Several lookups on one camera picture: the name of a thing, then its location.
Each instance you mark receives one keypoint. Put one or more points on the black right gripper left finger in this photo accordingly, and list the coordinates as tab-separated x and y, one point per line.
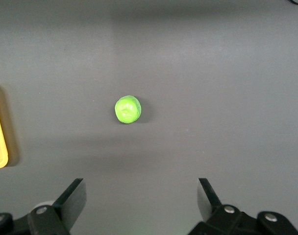
70	203

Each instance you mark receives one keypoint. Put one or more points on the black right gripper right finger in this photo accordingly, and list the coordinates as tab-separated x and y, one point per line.
212	205

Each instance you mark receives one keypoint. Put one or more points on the green apple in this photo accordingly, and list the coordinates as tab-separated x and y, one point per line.
127	109

